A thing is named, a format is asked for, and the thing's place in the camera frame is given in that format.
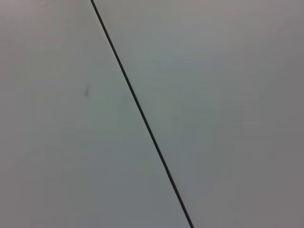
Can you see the thin dark wall seam strip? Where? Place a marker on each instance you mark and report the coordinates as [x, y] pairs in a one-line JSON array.
[[142, 116]]

